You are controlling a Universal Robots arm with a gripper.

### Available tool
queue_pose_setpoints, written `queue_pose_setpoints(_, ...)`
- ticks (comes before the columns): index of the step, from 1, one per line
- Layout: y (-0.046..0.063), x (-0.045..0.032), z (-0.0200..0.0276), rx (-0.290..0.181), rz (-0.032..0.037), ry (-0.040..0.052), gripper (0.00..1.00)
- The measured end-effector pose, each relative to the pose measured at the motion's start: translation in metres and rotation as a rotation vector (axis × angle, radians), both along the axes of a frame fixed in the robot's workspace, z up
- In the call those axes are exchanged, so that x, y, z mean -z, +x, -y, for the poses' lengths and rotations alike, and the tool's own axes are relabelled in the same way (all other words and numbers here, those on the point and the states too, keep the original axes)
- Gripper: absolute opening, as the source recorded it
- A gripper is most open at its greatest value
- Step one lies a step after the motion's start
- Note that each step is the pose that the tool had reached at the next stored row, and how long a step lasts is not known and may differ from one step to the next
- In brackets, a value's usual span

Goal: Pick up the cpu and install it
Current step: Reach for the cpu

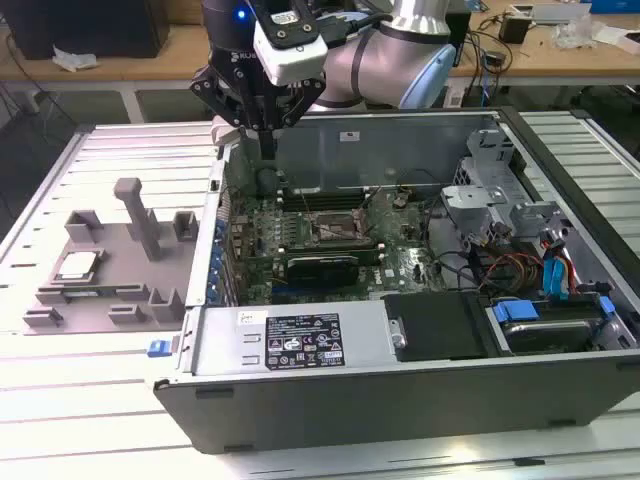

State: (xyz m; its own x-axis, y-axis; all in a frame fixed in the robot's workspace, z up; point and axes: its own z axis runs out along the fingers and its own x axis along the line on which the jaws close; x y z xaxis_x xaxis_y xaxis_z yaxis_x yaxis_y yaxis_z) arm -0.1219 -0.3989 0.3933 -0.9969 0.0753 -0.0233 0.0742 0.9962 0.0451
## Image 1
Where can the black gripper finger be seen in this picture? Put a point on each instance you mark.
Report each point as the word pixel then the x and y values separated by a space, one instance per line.
pixel 215 92
pixel 305 102

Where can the thin metal locking lever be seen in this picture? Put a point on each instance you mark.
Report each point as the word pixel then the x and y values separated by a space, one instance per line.
pixel 340 232
pixel 307 206

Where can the silver CPU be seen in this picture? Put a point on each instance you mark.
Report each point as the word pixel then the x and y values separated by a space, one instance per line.
pixel 76 266

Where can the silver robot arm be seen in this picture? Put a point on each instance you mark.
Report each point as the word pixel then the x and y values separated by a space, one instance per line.
pixel 380 65

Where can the CPU socket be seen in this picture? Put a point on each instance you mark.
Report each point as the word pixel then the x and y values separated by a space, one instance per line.
pixel 332 225

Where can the grey plastic case latch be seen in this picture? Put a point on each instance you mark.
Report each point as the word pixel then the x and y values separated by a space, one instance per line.
pixel 225 132

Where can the wooden desk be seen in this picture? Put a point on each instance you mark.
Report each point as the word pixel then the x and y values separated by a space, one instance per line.
pixel 150 65

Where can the black cylinder component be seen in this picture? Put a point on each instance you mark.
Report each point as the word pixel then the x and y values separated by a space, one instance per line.
pixel 266 181

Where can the large black computer tower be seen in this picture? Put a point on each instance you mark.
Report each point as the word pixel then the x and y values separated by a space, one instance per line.
pixel 100 30

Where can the white crumpled tissue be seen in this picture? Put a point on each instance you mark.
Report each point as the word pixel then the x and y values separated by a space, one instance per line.
pixel 75 57

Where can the green RAM stick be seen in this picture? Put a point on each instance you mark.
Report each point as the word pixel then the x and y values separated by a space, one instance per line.
pixel 370 256

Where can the green motherboard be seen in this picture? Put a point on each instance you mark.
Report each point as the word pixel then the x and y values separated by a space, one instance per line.
pixel 400 240

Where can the small black computer tower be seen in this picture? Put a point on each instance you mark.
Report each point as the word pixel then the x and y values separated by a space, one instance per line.
pixel 462 40

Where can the black graphics card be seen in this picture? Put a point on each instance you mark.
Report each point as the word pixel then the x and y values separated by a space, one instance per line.
pixel 325 272

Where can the grey parts rack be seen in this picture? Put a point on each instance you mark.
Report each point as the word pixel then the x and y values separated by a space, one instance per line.
pixel 115 250

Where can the metal drive cage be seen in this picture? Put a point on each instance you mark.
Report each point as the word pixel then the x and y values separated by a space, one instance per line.
pixel 470 200

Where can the small black adapter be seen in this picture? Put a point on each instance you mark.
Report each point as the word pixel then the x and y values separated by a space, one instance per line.
pixel 496 59

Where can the small black box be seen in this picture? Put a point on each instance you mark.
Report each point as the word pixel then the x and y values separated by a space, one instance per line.
pixel 514 29

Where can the grey power supply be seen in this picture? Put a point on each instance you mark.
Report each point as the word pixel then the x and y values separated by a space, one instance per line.
pixel 225 340

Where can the black drive bay box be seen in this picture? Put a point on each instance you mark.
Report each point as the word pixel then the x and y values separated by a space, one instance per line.
pixel 435 325

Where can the blue case latch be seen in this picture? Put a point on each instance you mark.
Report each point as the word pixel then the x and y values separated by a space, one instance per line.
pixel 159 348

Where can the crumpled clear plastic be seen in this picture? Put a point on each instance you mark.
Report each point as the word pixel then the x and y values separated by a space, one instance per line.
pixel 575 32

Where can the black open PC case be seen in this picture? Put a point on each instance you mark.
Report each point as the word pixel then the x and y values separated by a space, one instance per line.
pixel 350 415

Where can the white flat box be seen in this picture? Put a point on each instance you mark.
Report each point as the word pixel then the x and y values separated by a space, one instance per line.
pixel 620 37

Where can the blue box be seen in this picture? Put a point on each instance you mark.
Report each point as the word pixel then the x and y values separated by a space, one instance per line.
pixel 615 5

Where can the hard disk in blue carrier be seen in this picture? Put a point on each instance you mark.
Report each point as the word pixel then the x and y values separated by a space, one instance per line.
pixel 545 335

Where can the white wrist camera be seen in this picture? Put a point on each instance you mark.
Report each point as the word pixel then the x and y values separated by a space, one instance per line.
pixel 295 60

